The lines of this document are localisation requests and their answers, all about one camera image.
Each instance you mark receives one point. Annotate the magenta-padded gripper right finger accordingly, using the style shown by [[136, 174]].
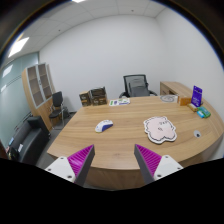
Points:
[[166, 165]]

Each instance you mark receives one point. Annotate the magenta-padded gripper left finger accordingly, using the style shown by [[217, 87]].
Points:
[[63, 166]]

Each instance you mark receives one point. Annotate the white and blue computer mouse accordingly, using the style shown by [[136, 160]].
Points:
[[103, 126]]

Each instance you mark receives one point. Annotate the pink pig-shaped mouse pad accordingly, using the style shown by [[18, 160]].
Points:
[[160, 130]]

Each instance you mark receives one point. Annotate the black leather sofa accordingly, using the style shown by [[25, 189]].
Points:
[[28, 138]]

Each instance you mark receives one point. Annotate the blue packet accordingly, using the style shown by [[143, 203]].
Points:
[[200, 114]]

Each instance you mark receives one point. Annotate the black visitor chair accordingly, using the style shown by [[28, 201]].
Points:
[[57, 105]]

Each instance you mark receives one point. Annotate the pale yellow box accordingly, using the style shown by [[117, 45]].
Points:
[[192, 107]]

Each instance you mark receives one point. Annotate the green packet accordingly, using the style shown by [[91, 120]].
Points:
[[205, 111]]

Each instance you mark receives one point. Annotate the small orange box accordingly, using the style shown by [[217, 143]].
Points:
[[184, 100]]

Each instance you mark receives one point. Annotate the small brown carton box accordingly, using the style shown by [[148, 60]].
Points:
[[85, 99]]

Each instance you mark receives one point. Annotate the low wooden sideboard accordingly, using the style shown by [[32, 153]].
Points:
[[173, 88]]

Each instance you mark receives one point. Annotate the printed paper sheet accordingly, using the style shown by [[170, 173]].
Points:
[[119, 102]]

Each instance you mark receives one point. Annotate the wooden shelf cabinet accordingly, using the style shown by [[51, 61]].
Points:
[[37, 90]]

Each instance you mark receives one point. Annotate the dark carton box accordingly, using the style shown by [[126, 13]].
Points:
[[97, 92]]

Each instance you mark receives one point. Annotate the grey mesh office chair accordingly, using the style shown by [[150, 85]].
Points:
[[136, 86]]

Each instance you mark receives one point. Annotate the rectangular ceiling light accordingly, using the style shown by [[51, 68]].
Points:
[[18, 46]]

